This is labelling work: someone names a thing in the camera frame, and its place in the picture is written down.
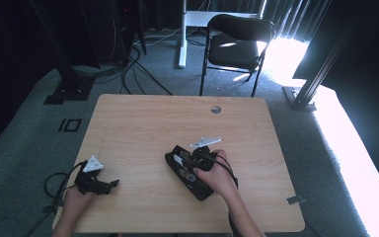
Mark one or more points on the black metal stand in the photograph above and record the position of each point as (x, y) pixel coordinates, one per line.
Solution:
(69, 85)

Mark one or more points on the small white object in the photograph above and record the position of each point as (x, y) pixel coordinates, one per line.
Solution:
(178, 160)

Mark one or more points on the person's left hand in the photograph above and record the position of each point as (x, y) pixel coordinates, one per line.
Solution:
(75, 200)

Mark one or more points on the grey tape piece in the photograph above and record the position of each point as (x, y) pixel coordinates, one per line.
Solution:
(296, 199)

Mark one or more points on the black aluminium profile stand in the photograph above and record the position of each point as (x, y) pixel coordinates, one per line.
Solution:
(312, 82)

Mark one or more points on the round grey object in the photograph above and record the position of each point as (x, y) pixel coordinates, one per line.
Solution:
(190, 178)

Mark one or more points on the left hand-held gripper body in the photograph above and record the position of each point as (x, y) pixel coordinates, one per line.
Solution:
(90, 182)

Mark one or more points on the black folding chair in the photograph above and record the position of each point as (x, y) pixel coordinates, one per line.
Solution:
(233, 49)

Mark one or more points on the black rectangular device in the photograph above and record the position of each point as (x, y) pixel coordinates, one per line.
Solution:
(201, 192)

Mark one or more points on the person's right hand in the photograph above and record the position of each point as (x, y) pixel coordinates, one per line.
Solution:
(218, 177)

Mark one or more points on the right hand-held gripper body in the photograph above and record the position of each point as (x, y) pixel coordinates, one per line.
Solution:
(200, 159)

